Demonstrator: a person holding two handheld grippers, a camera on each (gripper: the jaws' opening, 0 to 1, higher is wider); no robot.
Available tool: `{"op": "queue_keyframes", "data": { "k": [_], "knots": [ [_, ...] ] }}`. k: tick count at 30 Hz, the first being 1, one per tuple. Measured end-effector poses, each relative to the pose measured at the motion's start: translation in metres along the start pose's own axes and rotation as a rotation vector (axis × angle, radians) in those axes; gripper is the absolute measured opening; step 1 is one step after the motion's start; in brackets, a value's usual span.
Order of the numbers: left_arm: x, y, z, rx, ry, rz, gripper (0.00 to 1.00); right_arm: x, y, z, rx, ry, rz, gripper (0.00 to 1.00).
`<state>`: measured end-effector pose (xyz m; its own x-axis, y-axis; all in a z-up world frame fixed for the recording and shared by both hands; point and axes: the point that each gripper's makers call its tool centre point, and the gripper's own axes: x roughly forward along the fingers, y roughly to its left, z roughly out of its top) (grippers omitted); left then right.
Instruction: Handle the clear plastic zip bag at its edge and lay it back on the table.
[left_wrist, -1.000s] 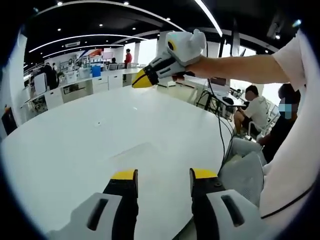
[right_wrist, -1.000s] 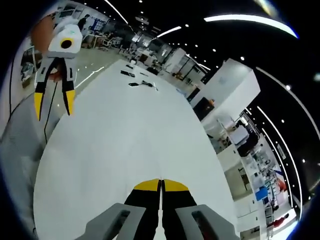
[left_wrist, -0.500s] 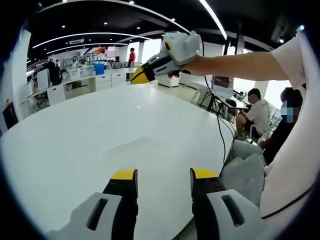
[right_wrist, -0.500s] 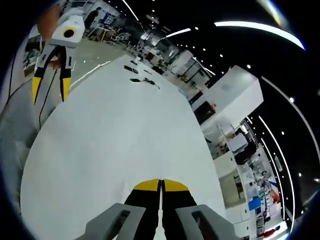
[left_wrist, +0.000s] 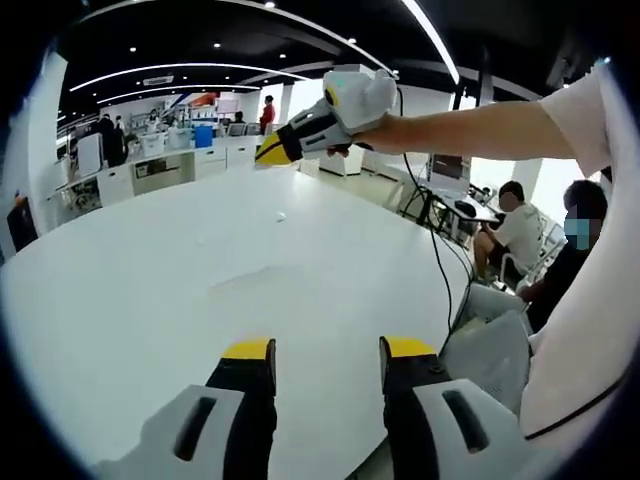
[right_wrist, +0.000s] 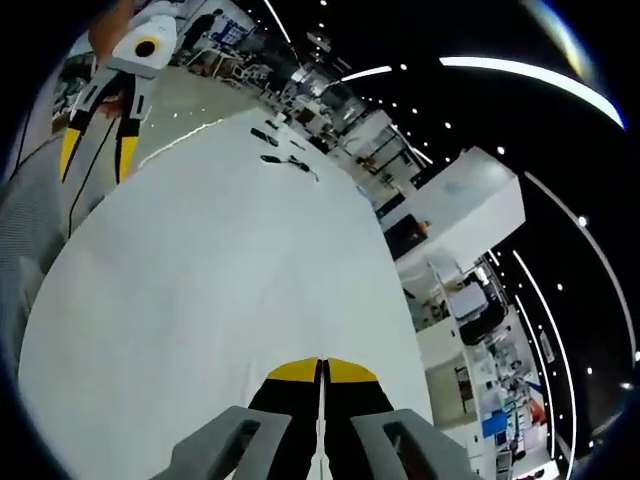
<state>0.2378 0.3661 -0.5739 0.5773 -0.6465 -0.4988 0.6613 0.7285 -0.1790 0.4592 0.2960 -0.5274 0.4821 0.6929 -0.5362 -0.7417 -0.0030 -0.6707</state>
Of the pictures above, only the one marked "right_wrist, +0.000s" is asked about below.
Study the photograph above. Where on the blue box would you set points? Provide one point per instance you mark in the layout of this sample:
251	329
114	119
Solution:
496	426

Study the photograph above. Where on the flat black device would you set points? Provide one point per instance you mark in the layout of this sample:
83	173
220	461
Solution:
264	136

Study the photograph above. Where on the white machine with black base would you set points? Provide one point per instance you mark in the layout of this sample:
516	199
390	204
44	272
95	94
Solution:
480	312

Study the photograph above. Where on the grey mesh chair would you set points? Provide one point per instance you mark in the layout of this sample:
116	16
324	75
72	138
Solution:
30	240

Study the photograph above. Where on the long ceiling strip light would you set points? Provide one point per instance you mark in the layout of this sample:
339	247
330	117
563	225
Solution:
525	75

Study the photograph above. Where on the small black device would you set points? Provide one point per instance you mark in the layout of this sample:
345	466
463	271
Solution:
271	159

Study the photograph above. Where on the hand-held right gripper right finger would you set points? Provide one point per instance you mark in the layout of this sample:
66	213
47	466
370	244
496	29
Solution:
370	430

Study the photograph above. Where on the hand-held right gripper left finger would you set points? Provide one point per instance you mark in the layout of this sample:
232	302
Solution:
280	430

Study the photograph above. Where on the white square pillar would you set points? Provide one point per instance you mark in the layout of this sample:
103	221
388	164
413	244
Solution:
475	200

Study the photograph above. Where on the black cabinet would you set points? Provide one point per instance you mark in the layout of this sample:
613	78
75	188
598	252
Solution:
407	232

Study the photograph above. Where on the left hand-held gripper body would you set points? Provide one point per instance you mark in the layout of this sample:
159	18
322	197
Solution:
160	35

